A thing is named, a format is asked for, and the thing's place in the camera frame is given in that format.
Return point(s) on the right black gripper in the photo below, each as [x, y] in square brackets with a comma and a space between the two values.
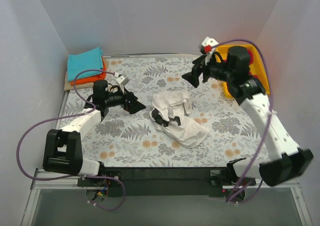
[203, 70]

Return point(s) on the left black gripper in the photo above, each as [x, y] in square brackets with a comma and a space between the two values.
[128, 100]

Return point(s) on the white t shirt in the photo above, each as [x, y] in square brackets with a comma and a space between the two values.
[170, 114]

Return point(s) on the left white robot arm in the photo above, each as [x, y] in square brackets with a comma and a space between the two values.
[63, 147]

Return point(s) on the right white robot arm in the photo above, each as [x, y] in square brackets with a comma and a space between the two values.
[286, 158]

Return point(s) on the folded orange t shirt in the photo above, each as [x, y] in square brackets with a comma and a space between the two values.
[91, 79]

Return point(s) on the folded teal t shirt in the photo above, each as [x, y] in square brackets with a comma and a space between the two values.
[90, 60]

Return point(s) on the magenta t shirt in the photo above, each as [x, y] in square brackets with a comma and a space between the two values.
[251, 62]

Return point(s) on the yellow plastic bin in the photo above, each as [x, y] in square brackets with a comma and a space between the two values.
[257, 68]

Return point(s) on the folded beige t shirt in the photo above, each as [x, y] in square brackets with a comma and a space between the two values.
[68, 87]

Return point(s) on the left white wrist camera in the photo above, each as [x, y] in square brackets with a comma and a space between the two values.
[122, 80]

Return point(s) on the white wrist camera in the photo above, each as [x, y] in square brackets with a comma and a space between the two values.
[207, 46]
[122, 80]

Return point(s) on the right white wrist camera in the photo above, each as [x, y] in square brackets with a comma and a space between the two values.
[207, 46]

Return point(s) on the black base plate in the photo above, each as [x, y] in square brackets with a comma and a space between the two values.
[172, 181]

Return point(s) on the aluminium frame rail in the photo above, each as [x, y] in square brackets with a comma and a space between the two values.
[162, 196]

